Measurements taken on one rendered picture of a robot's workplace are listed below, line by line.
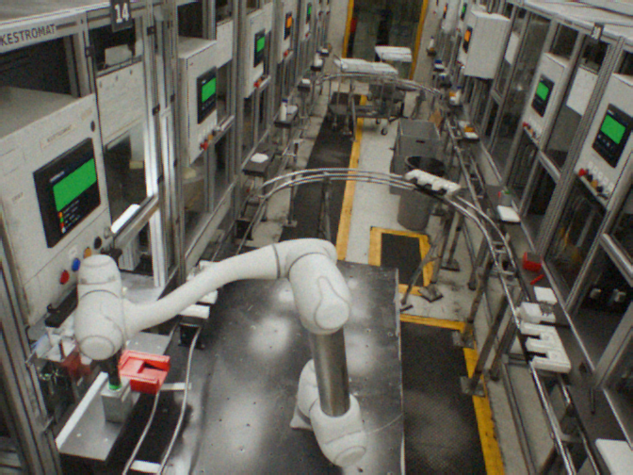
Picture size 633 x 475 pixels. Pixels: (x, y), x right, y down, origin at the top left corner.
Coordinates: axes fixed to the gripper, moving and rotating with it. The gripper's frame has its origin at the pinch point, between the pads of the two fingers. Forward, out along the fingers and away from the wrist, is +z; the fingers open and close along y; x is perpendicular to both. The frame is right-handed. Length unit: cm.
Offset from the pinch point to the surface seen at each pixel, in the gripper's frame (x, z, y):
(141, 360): -0.4, 11.9, -18.6
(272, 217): -6, 107, -308
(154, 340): -2.3, 16.1, -33.2
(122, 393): 2.9, 5.5, 1.5
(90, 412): -8.4, 16.1, 2.1
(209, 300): 8, 21, -68
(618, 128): 164, -66, -108
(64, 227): -7, -50, 0
